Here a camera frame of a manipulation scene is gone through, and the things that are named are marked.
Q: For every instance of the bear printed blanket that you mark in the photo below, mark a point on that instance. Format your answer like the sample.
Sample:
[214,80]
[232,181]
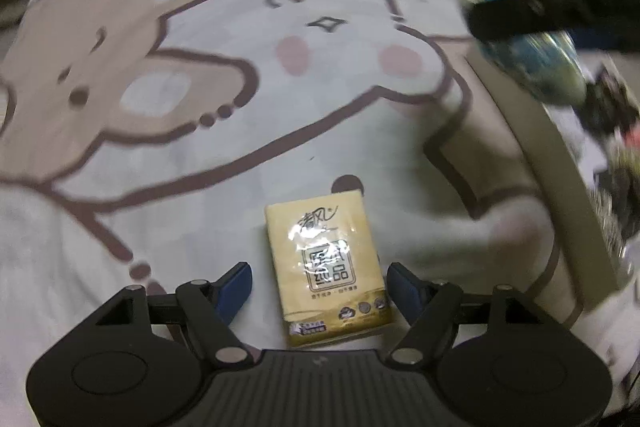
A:
[200,157]

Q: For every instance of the white cardboard box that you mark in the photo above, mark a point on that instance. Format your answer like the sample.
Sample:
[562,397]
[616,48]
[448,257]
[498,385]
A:
[550,167]

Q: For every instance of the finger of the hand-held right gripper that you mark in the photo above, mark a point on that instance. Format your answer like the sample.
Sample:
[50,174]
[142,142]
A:
[515,17]

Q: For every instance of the yellow tissue packet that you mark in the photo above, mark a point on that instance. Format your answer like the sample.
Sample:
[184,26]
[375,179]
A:
[325,257]

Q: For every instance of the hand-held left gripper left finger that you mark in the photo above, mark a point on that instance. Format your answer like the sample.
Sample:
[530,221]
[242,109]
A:
[235,289]

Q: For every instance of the dark crochet flower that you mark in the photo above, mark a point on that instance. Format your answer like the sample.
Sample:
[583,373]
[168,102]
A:
[610,107]

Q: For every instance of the blue white shell pouch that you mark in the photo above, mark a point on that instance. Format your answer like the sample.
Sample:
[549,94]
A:
[540,67]

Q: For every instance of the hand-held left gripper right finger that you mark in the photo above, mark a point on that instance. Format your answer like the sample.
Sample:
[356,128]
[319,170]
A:
[404,289]

